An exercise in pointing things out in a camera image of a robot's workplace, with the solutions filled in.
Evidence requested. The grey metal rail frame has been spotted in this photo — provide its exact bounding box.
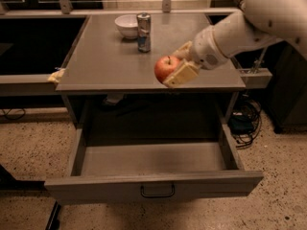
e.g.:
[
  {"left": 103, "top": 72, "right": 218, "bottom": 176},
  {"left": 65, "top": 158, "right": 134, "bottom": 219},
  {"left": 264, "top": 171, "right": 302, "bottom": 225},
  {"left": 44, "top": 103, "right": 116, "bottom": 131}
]
[{"left": 0, "top": 0, "right": 272, "bottom": 97}]

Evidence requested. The grey open top drawer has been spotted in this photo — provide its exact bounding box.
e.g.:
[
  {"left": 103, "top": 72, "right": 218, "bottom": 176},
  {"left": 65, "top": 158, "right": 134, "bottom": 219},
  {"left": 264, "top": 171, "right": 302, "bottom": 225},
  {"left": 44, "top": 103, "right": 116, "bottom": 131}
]
[{"left": 44, "top": 99, "right": 265, "bottom": 206}]

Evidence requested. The red apple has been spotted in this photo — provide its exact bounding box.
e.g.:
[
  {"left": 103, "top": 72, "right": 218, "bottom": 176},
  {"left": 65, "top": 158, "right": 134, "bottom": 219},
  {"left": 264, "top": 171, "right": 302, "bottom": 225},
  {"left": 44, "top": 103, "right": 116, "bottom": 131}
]
[{"left": 154, "top": 56, "right": 180, "bottom": 83}]

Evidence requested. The black cable left floor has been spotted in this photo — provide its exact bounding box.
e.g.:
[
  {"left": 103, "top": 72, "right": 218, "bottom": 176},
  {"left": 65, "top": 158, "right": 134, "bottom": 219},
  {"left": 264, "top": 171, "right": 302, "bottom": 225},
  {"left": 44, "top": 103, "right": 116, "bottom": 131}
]
[{"left": 0, "top": 107, "right": 27, "bottom": 121}]

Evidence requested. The white ceramic bowl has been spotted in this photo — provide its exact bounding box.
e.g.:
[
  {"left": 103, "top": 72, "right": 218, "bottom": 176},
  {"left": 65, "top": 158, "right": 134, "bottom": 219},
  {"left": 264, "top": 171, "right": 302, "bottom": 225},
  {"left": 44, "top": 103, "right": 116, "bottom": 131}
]
[{"left": 115, "top": 14, "right": 138, "bottom": 39}]

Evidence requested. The black cable bundle on floor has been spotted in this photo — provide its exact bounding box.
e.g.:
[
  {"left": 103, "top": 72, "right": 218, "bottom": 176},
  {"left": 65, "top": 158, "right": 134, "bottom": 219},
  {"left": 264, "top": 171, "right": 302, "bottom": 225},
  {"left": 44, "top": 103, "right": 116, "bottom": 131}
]
[{"left": 228, "top": 98, "right": 263, "bottom": 150}]

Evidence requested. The silver blue drink can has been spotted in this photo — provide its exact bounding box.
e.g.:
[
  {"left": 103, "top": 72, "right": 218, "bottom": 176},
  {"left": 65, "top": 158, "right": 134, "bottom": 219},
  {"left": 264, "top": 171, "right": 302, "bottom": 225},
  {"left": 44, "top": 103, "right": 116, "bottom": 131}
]
[{"left": 136, "top": 12, "right": 151, "bottom": 53}]

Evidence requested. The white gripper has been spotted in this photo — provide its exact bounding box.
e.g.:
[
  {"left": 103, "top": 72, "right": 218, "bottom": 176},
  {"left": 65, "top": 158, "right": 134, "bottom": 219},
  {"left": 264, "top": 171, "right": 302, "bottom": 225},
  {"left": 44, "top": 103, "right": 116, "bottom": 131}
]
[{"left": 162, "top": 26, "right": 228, "bottom": 88}]

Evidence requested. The black drawer handle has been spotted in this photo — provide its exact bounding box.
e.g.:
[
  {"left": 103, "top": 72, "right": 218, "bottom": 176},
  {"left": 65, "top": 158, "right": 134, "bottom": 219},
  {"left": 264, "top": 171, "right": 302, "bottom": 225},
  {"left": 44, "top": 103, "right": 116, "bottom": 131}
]
[{"left": 140, "top": 185, "right": 176, "bottom": 198}]

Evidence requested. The yellow tape piece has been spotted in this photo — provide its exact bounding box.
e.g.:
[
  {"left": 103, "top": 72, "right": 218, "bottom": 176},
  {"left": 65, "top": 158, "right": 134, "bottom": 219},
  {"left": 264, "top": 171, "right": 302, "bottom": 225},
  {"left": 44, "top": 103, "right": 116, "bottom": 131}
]
[{"left": 48, "top": 69, "right": 65, "bottom": 84}]

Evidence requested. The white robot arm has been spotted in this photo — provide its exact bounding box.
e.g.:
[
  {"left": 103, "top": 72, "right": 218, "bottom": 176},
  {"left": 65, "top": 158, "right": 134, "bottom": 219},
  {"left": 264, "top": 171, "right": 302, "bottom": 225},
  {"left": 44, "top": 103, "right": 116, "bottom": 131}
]
[{"left": 161, "top": 0, "right": 307, "bottom": 88}]

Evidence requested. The grey counter cabinet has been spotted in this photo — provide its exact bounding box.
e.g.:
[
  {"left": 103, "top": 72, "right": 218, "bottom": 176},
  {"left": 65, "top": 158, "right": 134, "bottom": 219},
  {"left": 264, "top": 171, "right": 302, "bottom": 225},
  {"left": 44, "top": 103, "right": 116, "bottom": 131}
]
[{"left": 57, "top": 12, "right": 246, "bottom": 124}]

